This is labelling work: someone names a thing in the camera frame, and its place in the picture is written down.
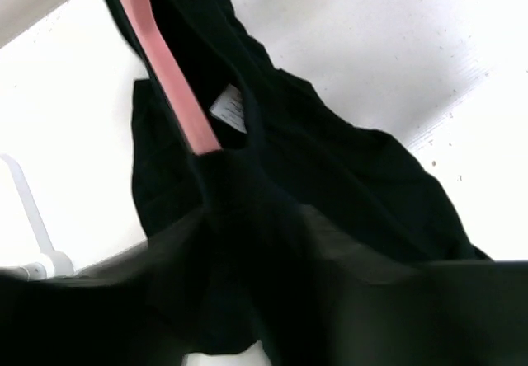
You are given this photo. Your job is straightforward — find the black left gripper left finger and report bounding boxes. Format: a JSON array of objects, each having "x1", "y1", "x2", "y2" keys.
[{"x1": 0, "y1": 213, "x2": 265, "y2": 366}]

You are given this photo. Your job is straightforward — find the black t shirt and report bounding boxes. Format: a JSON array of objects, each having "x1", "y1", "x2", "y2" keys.
[{"x1": 131, "y1": 0, "x2": 485, "y2": 356}]

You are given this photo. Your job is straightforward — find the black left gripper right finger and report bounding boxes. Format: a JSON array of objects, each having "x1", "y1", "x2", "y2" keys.
[{"x1": 267, "y1": 208, "x2": 527, "y2": 365}]

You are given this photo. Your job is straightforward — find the pink plastic hanger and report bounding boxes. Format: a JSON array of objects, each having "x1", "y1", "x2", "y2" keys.
[{"x1": 120, "y1": 0, "x2": 221, "y2": 155}]

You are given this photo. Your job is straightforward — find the metal clothes rack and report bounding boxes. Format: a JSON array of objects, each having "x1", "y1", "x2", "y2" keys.
[{"x1": 1, "y1": 153, "x2": 74, "y2": 281}]

